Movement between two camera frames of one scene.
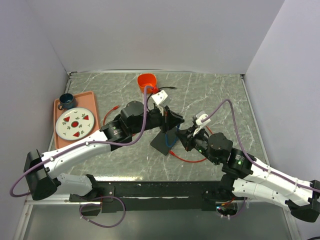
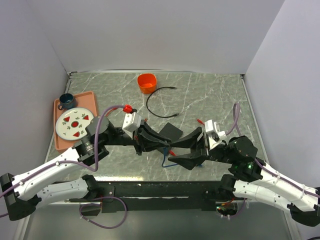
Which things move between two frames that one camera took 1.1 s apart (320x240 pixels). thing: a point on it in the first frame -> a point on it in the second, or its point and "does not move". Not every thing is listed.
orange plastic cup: [147, 79] does not move
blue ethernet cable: [176, 138] -> [163, 166]
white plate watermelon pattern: [74, 124] does not move
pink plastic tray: [86, 101] does not move
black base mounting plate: [136, 195] does not move
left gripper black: [170, 119] -> [146, 131]
